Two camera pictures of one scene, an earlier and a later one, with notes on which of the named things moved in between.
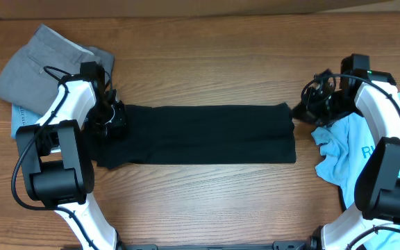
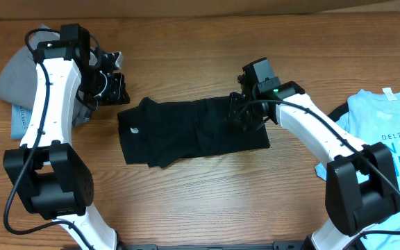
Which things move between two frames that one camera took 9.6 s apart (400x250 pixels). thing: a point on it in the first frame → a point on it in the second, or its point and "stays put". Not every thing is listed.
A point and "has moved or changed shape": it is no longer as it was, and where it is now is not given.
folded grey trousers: [31, 78] stays put
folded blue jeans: [21, 117] stays put
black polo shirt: [200, 134] has moved or changed shape
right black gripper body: [323, 105] → [244, 115]
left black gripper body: [105, 118] → [101, 89]
